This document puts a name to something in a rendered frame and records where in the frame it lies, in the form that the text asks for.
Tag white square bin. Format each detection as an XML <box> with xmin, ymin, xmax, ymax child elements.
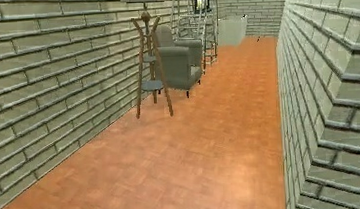
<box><xmin>216</xmin><ymin>14</ymin><xmax>250</xmax><ymax>48</ymax></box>

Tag grey armchair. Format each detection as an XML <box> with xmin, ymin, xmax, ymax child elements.
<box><xmin>153</xmin><ymin>23</ymin><xmax>206</xmax><ymax>100</ymax></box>

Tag wooden tripod floor lamp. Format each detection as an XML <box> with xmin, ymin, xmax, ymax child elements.
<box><xmin>119</xmin><ymin>0</ymin><xmax>174</xmax><ymax>120</ymax></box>

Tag dark lantern on ladder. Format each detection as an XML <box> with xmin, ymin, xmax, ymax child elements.
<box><xmin>192</xmin><ymin>0</ymin><xmax>213</xmax><ymax>15</ymax></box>

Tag metal double-sided stepladder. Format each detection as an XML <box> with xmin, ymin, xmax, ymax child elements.
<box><xmin>169</xmin><ymin>0</ymin><xmax>221</xmax><ymax>77</ymax></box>

